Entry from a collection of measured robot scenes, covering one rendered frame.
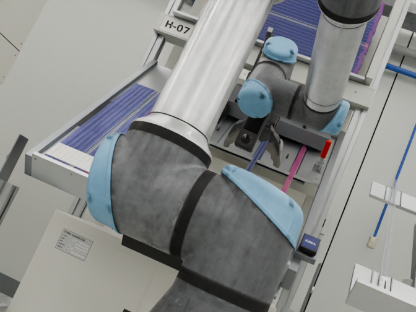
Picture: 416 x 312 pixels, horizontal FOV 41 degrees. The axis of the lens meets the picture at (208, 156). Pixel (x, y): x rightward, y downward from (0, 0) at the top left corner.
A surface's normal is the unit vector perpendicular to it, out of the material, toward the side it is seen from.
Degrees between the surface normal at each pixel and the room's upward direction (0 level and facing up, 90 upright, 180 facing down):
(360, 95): 90
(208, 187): 58
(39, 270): 90
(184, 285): 89
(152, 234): 139
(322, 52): 152
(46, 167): 134
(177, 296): 73
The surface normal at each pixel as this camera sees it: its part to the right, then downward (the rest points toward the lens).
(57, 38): -0.11, -0.22
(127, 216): -0.36, 0.39
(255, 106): -0.41, 0.64
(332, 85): 0.00, 0.88
